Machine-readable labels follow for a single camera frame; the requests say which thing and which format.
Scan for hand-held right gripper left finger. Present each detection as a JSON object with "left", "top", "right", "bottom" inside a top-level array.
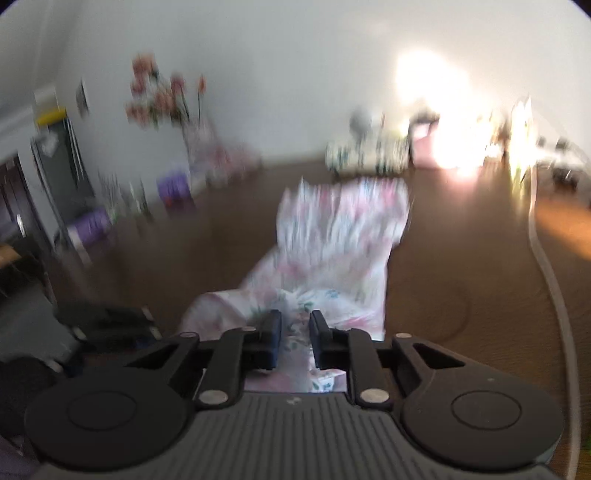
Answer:
[{"left": 127, "top": 308, "right": 283, "bottom": 409}]

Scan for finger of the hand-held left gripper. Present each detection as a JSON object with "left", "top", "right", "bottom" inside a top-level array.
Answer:
[{"left": 99, "top": 305, "right": 160, "bottom": 344}]

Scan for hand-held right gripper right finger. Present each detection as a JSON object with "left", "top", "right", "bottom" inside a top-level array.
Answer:
[{"left": 308, "top": 309, "right": 467, "bottom": 409}]

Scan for pink floral garment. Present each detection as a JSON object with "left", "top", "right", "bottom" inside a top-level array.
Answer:
[{"left": 178, "top": 178, "right": 414, "bottom": 393}]

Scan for purple tissue pack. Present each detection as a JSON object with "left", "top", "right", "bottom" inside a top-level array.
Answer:
[
  {"left": 156, "top": 170, "right": 191, "bottom": 202},
  {"left": 67, "top": 209, "right": 112, "bottom": 248}
]

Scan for dried flower bunch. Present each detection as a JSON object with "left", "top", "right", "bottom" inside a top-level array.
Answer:
[{"left": 98, "top": 171, "right": 126, "bottom": 217}]

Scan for dark door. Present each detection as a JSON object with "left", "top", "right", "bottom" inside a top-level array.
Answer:
[{"left": 0, "top": 154, "right": 51, "bottom": 252}]

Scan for grey cabinet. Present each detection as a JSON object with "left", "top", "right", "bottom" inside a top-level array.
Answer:
[{"left": 30, "top": 108, "right": 98, "bottom": 241}]

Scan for person's purple clothing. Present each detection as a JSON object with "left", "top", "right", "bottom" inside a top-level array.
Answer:
[{"left": 0, "top": 436, "right": 40, "bottom": 480}]

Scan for clear plastic bag red print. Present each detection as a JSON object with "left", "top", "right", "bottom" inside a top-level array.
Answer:
[{"left": 203, "top": 138, "right": 264, "bottom": 185}]

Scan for folded cream cloth green flowers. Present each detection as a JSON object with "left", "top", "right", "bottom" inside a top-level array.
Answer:
[{"left": 325, "top": 138, "right": 411, "bottom": 177}]

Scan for clear patterned vase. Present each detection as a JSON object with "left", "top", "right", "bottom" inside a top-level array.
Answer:
[{"left": 182, "top": 117, "right": 221, "bottom": 171}]

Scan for yellow white box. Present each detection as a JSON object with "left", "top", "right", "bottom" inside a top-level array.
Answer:
[{"left": 34, "top": 85, "right": 68, "bottom": 125}]

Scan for white round speaker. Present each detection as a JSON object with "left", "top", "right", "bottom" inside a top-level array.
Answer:
[{"left": 348, "top": 107, "right": 387, "bottom": 141}]

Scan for small grey box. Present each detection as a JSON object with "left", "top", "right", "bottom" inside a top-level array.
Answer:
[{"left": 409, "top": 117, "right": 439, "bottom": 167}]

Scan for pink artificial flowers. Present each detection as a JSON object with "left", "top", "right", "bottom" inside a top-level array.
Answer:
[{"left": 124, "top": 55, "right": 208, "bottom": 132}]

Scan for clear bottle green label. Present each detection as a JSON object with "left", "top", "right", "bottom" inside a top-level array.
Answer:
[{"left": 510, "top": 97, "right": 536, "bottom": 158}]

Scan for thick white charging cable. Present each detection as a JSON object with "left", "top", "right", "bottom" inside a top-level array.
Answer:
[{"left": 526, "top": 166, "right": 583, "bottom": 479}]

